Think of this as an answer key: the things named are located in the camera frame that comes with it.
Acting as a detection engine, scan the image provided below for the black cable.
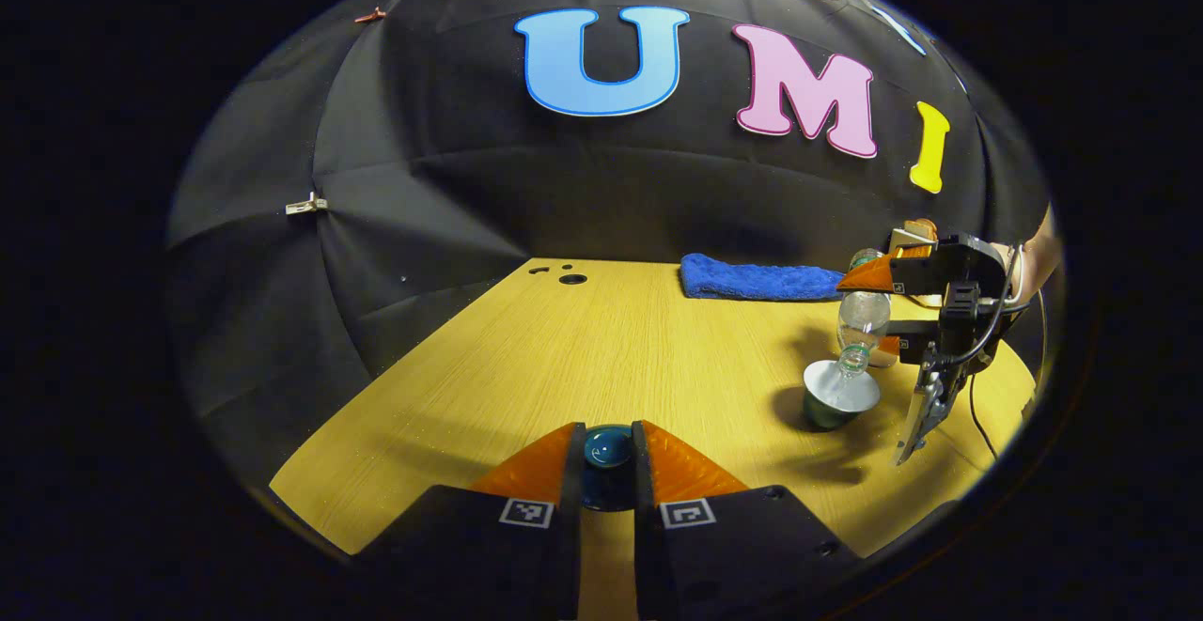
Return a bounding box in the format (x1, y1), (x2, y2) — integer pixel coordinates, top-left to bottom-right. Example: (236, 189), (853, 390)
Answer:
(940, 245), (1030, 460)

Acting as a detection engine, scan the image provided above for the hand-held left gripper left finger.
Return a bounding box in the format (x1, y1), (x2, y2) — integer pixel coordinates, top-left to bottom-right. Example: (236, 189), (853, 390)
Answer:
(357, 422), (588, 621)

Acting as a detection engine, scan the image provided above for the blue towel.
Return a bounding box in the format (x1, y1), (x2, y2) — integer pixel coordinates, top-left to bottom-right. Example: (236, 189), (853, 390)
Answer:
(680, 254), (845, 303)

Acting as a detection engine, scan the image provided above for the green teacup white inside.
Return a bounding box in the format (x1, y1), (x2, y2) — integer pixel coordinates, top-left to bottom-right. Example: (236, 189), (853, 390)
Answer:
(802, 359), (882, 431)

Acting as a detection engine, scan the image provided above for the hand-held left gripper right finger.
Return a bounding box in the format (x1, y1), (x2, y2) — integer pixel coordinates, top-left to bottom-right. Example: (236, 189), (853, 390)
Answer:
(632, 420), (861, 621)

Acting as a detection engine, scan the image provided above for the black backdrop cloth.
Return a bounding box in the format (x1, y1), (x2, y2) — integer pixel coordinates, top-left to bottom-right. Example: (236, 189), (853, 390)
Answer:
(167, 0), (1052, 500)

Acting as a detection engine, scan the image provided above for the clear plastic water bottle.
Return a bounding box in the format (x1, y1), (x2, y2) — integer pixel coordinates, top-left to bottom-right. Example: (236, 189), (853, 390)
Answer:
(836, 248), (892, 382)

